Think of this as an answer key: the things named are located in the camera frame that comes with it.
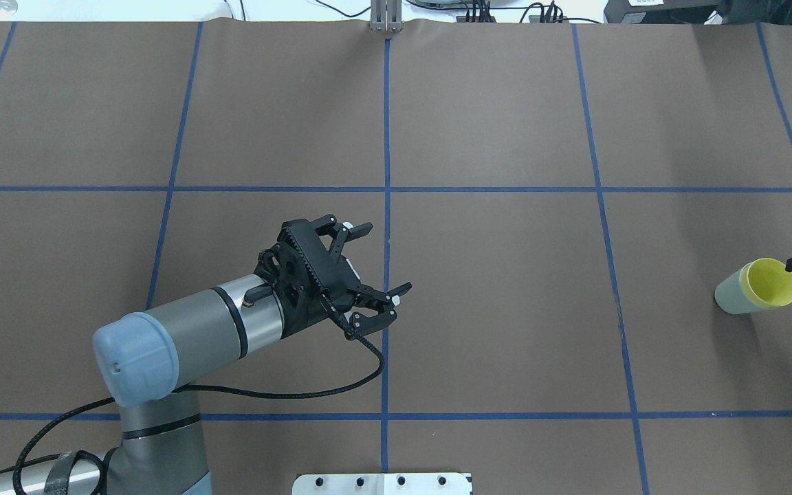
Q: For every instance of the brown paper table mat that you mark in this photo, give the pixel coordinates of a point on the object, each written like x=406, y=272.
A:
x=564, y=200

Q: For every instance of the yellow plastic cup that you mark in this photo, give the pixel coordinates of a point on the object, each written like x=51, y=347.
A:
x=766, y=283

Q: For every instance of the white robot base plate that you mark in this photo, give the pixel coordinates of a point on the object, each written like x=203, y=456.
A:
x=385, y=483

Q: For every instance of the clear plastic tape roll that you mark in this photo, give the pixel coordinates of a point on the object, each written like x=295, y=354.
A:
x=8, y=8

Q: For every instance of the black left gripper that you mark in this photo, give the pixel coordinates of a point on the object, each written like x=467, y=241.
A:
x=312, y=306

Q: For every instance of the aluminium frame post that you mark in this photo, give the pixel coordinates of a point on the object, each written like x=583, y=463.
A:
x=386, y=16

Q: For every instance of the black box on table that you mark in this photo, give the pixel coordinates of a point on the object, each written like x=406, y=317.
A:
x=659, y=12

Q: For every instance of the green plastic cup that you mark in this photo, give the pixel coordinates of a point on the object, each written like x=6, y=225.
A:
x=731, y=297

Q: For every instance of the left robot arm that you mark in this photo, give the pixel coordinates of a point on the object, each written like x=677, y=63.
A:
x=151, y=362

